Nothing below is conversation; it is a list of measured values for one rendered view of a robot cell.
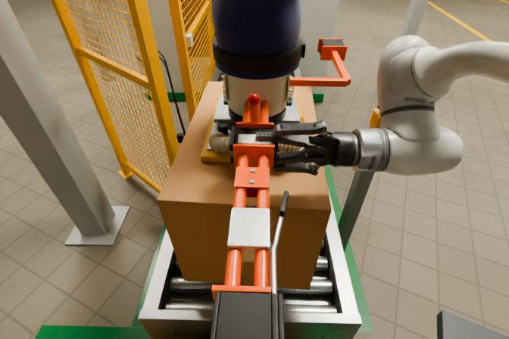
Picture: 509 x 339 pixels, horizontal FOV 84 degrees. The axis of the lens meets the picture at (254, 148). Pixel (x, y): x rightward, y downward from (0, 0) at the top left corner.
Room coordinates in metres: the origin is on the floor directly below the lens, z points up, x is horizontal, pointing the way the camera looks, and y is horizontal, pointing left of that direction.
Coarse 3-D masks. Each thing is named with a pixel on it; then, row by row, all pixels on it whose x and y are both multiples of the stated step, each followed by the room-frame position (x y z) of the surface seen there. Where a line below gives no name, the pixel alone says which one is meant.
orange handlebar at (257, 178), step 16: (336, 64) 0.86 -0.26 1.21; (304, 80) 0.75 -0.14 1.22; (320, 80) 0.75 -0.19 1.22; (336, 80) 0.75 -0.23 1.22; (240, 160) 0.41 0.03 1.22; (240, 176) 0.36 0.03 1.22; (256, 176) 0.36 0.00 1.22; (240, 192) 0.33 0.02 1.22; (256, 192) 0.34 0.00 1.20; (240, 256) 0.21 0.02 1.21; (256, 256) 0.21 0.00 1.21; (240, 272) 0.19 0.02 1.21; (256, 272) 0.19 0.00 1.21
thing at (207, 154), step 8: (216, 104) 0.81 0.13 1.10; (224, 104) 0.78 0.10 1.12; (208, 128) 0.68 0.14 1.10; (216, 128) 0.67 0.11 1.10; (224, 128) 0.64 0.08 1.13; (208, 136) 0.64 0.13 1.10; (208, 144) 0.60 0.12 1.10; (208, 152) 0.57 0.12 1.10; (216, 152) 0.57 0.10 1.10; (208, 160) 0.55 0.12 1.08; (216, 160) 0.55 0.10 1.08; (224, 160) 0.55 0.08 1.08
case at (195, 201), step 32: (192, 128) 0.71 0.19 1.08; (192, 160) 0.56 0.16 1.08; (160, 192) 0.45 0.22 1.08; (192, 192) 0.45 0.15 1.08; (224, 192) 0.45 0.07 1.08; (320, 192) 0.45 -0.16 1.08; (192, 224) 0.42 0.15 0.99; (224, 224) 0.41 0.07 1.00; (288, 224) 0.40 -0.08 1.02; (320, 224) 0.40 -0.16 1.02; (192, 256) 0.42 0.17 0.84; (224, 256) 0.41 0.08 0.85; (288, 256) 0.40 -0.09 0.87
